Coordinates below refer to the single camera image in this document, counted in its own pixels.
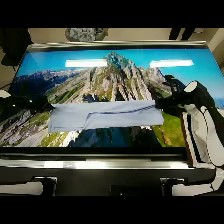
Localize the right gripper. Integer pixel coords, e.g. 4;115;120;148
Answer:
154;94;185;117

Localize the light blue shirt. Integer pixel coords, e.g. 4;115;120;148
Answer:
47;99;165;133

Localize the grey patterned garment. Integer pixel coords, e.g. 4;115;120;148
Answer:
64;27;108;43

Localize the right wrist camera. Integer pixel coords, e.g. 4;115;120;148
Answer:
162;74;187;96

